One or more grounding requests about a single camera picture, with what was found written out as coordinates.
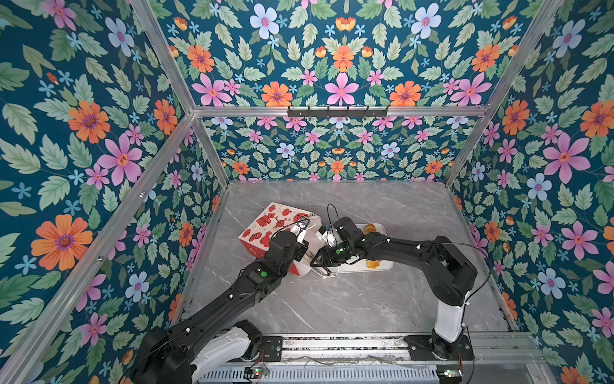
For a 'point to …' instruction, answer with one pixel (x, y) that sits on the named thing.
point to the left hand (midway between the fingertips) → (301, 225)
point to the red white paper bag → (277, 218)
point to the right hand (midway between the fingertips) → (313, 262)
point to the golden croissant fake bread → (372, 264)
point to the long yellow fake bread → (370, 228)
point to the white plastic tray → (360, 266)
